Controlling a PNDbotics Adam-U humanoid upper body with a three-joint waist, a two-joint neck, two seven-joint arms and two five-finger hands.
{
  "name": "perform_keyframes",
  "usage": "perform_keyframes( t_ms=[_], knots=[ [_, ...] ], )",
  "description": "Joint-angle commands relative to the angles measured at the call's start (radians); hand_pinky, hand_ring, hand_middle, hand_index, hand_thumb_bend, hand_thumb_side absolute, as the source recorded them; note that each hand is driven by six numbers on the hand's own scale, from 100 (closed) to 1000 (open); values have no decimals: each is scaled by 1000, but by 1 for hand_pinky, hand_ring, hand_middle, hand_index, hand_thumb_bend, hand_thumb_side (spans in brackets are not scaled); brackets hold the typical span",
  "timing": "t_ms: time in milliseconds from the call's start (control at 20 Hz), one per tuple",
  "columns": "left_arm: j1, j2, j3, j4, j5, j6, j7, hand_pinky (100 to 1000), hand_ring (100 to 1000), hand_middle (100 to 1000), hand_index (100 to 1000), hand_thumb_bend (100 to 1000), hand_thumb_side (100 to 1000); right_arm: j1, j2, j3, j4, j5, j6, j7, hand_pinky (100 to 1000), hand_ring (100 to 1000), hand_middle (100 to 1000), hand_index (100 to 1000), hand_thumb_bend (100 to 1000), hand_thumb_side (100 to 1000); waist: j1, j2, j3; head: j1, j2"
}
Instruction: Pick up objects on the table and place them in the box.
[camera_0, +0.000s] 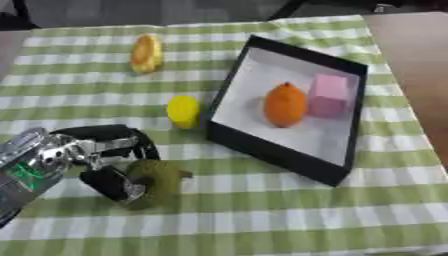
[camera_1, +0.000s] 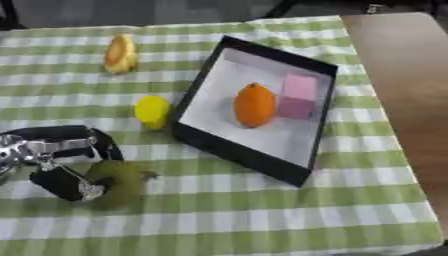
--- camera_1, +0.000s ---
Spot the yellow toy lemon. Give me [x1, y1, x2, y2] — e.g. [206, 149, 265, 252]
[133, 95, 172, 131]

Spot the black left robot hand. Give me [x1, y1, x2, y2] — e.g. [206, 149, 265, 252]
[1, 124, 126, 202]

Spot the green toy pear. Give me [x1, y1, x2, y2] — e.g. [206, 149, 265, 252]
[84, 159, 161, 208]

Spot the black box white inside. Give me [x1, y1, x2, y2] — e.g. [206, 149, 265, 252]
[169, 35, 340, 188]

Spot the black chair leg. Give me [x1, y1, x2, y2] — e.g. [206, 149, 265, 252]
[0, 0, 25, 31]

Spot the pink cube block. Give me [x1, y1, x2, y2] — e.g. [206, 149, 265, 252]
[276, 73, 321, 121]

